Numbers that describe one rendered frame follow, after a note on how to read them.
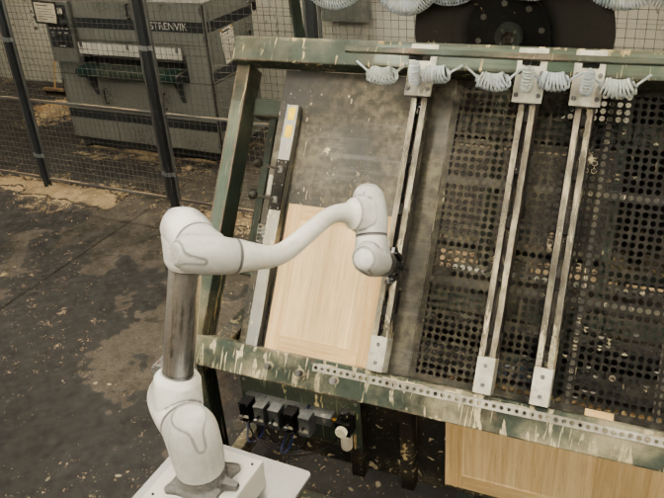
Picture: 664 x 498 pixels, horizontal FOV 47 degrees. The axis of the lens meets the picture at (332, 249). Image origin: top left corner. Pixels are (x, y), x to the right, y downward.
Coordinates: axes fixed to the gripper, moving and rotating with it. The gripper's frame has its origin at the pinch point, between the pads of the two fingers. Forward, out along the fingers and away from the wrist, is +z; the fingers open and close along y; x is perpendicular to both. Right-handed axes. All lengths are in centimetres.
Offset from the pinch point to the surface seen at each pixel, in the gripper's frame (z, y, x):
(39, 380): 85, -91, 227
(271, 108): 11, 57, 70
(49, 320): 126, -62, 265
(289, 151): 4, 39, 54
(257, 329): 4, -32, 55
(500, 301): 1.6, -5.9, -35.6
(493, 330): 2.2, -15.8, -34.7
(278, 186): 3, 24, 56
